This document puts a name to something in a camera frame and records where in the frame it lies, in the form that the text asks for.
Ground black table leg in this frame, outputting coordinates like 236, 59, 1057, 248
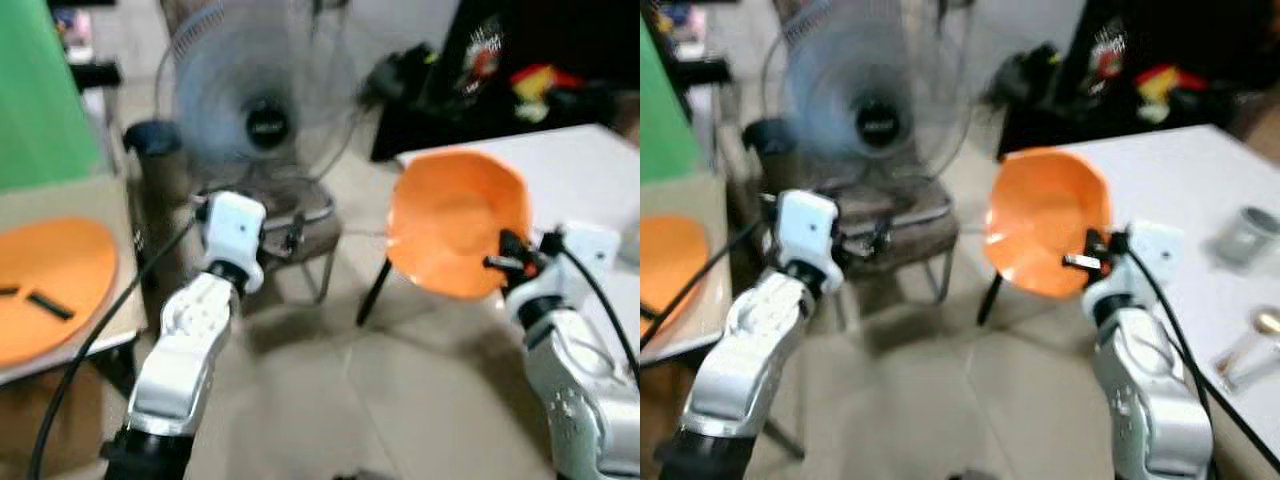
977, 274, 1004, 328
357, 258, 394, 328

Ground grey standing fan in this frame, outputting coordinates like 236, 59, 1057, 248
762, 0, 974, 201
154, 0, 363, 201

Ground metal cutlery piece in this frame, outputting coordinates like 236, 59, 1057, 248
1224, 345, 1280, 393

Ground red and yellow toy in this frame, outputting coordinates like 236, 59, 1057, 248
508, 64, 583, 125

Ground orange plastic bowl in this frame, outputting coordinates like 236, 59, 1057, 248
385, 150, 532, 301
984, 147, 1114, 300

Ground black waste bin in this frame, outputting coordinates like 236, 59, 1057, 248
122, 119, 193, 331
741, 117, 803, 301

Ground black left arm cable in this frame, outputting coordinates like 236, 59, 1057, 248
640, 218, 769, 353
27, 212, 203, 480

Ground long black stick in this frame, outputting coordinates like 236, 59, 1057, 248
27, 291, 77, 322

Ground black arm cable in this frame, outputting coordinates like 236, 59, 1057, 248
556, 244, 641, 389
27, 212, 203, 480
1128, 244, 1280, 473
640, 218, 769, 353

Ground black low cabinet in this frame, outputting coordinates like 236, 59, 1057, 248
369, 0, 641, 163
998, 0, 1280, 159

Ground orange flat plate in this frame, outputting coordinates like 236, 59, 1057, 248
0, 217, 120, 370
640, 214, 712, 341

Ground black bag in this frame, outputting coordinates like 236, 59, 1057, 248
984, 43, 1063, 108
358, 43, 438, 108

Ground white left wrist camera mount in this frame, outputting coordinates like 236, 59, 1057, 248
762, 188, 843, 279
196, 190, 268, 276

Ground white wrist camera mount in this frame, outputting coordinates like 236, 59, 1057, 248
196, 190, 268, 276
762, 188, 843, 279
505, 222, 622, 319
1082, 220, 1186, 319

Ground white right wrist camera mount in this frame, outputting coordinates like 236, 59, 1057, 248
1082, 220, 1186, 319
505, 222, 622, 319

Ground metal spoon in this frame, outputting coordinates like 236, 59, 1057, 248
1213, 307, 1280, 377

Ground green screen panel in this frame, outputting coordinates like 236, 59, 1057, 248
0, 0, 103, 194
640, 15, 703, 188

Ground brown cushioned metal chair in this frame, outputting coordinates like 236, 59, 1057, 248
800, 175, 963, 307
188, 175, 343, 307

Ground grey metal cup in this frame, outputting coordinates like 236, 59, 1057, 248
1210, 204, 1280, 268

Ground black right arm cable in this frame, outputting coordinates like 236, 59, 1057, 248
556, 244, 641, 389
1128, 244, 1280, 473

